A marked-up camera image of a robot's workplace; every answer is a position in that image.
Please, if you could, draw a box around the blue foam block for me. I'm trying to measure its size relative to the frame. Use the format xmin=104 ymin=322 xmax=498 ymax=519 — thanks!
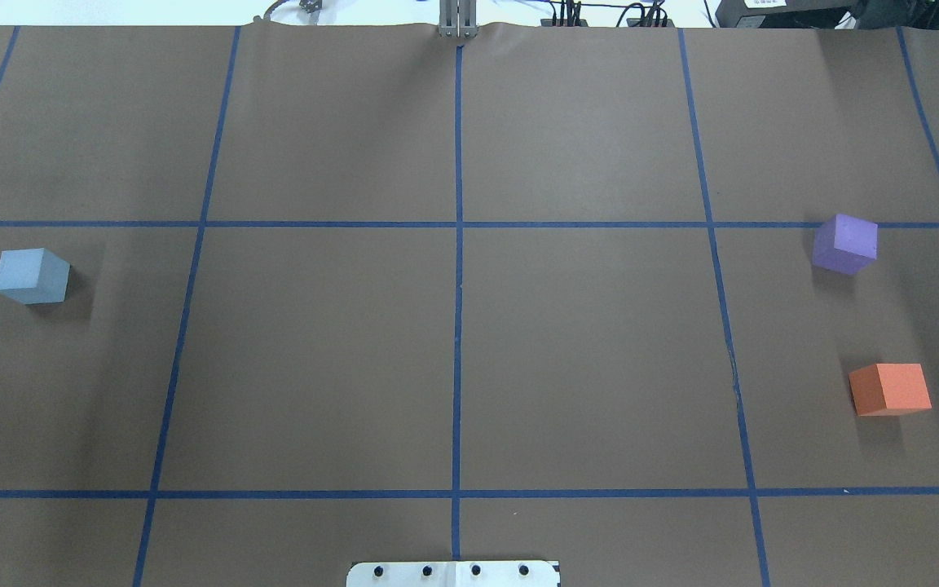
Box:
xmin=0 ymin=248 xmax=71 ymax=305

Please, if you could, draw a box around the purple foam block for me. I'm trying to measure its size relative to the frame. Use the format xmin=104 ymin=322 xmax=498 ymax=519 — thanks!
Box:
xmin=811 ymin=214 xmax=879 ymax=276

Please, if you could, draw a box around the orange foam block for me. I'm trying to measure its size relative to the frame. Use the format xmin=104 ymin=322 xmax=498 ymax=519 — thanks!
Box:
xmin=847 ymin=363 xmax=932 ymax=417

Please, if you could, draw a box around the brown paper table cover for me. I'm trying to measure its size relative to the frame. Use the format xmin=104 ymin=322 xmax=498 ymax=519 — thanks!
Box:
xmin=0 ymin=21 xmax=939 ymax=586

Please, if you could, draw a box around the aluminium frame post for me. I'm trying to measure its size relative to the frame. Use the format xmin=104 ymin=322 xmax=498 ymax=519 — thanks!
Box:
xmin=439 ymin=0 xmax=479 ymax=38

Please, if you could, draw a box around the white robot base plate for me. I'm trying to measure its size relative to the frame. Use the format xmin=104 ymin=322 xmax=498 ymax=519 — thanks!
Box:
xmin=346 ymin=560 xmax=562 ymax=586

